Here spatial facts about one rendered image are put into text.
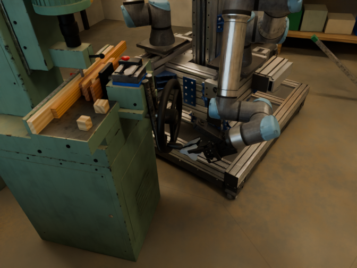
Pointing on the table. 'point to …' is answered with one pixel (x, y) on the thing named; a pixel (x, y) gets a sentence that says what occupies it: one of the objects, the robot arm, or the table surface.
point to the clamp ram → (105, 76)
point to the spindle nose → (69, 30)
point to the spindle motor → (59, 6)
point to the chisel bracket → (71, 56)
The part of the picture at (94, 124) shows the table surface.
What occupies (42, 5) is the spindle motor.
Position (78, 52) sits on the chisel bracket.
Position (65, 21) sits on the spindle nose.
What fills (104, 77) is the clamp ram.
